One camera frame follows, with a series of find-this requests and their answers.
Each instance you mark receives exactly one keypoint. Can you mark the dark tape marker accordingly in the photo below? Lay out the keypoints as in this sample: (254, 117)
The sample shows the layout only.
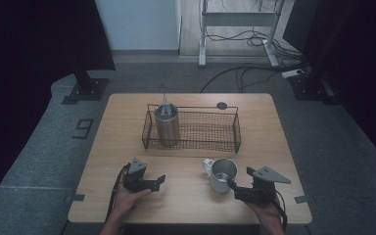
(301, 199)
(76, 197)

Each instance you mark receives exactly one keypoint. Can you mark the white cup with steel interior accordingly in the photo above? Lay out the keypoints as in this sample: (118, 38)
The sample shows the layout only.
(218, 186)

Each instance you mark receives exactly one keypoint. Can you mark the dark curtain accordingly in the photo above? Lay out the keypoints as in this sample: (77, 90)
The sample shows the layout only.
(355, 49)
(29, 49)

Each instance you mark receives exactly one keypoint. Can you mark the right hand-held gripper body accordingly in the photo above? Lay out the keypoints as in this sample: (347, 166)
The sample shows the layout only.
(264, 187)

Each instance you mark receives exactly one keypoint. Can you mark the white metal desk frame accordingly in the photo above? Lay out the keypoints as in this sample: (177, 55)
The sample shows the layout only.
(238, 19)

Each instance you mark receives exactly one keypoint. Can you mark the steel tumbler with straw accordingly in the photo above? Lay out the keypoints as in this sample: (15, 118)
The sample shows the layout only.
(167, 127)

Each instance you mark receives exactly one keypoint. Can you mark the person's right hand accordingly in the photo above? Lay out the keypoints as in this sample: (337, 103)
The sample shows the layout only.
(267, 212)

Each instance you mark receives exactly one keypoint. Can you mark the white power strip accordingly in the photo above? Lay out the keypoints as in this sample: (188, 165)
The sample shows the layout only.
(292, 73)

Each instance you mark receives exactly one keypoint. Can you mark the black tape floor numeral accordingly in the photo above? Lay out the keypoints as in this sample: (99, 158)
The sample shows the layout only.
(83, 129)

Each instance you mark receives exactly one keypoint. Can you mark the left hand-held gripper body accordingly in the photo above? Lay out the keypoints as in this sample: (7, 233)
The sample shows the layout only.
(135, 178)

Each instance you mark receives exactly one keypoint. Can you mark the dark round table grommet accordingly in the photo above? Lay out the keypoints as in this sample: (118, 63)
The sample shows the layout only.
(222, 105)

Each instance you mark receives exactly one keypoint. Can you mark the person's left hand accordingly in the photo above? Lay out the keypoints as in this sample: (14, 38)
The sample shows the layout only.
(125, 200)

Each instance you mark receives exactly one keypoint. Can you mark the black stand with square base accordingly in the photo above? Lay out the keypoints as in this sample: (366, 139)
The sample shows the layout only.
(89, 88)
(310, 88)

